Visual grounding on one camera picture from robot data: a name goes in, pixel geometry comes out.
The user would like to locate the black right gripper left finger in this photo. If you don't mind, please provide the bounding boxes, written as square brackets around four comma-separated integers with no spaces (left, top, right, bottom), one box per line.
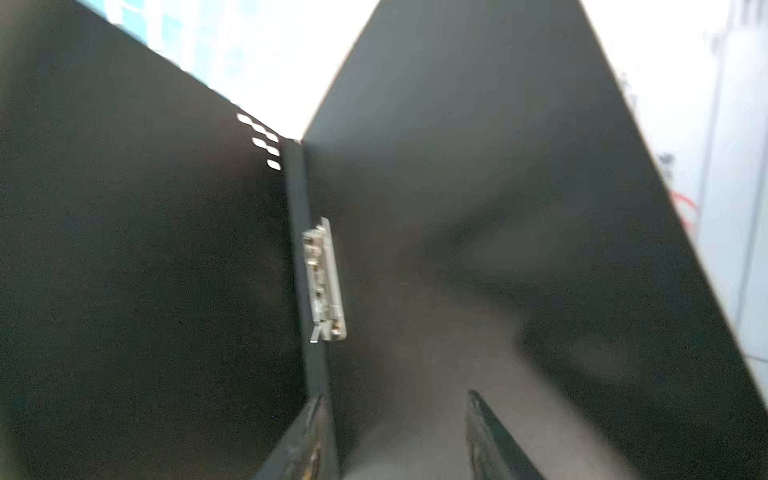
[253,394,339,480]

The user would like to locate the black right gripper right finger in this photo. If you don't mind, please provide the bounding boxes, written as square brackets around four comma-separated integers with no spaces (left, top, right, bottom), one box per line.
[465,390,544,480]

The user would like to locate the red folder with black inside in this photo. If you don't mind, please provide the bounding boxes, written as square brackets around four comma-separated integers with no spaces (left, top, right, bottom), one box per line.
[1,1,767,479]

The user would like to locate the technical drawing paper sheet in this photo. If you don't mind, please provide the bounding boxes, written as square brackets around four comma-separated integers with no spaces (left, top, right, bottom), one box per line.
[605,1,767,387]

